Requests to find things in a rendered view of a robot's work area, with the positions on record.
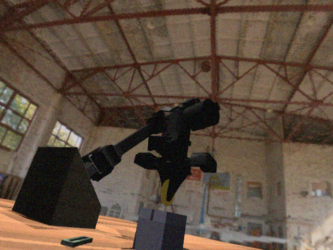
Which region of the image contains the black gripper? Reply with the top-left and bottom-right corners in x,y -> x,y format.
133,129 -> 217,202

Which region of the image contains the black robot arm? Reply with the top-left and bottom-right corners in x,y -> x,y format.
82,97 -> 220,182

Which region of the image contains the gold coin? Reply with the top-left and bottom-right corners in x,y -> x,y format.
161,179 -> 175,206

